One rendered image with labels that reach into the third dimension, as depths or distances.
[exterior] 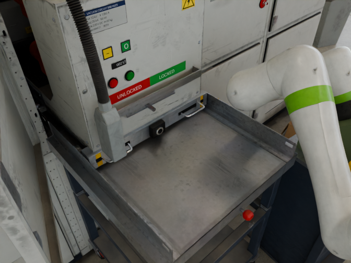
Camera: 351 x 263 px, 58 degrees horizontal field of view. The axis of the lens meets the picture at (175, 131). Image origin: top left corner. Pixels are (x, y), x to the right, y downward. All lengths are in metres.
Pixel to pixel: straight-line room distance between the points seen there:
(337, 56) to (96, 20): 0.82
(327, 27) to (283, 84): 3.04
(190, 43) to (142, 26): 0.22
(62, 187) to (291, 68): 1.05
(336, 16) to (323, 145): 3.13
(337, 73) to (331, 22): 2.65
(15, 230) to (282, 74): 0.69
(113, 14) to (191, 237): 0.63
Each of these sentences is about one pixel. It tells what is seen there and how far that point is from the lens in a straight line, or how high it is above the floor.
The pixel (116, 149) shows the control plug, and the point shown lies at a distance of 0.93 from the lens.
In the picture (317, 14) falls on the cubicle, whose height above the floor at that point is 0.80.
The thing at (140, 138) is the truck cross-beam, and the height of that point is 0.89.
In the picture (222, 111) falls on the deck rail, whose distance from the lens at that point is 1.27.
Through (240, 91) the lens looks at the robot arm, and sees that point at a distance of 0.92.
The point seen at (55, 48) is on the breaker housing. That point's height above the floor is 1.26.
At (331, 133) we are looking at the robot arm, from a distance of 0.83.
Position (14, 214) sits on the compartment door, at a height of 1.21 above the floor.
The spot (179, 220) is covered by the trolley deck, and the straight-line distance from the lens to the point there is 0.95.
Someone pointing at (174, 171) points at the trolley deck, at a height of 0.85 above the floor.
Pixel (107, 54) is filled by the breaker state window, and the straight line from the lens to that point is 0.91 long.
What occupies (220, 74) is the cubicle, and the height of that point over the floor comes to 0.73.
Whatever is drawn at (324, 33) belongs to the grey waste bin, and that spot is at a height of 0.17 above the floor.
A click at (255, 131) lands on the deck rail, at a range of 1.20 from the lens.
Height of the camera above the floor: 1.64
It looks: 41 degrees down
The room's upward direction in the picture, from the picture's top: 1 degrees counter-clockwise
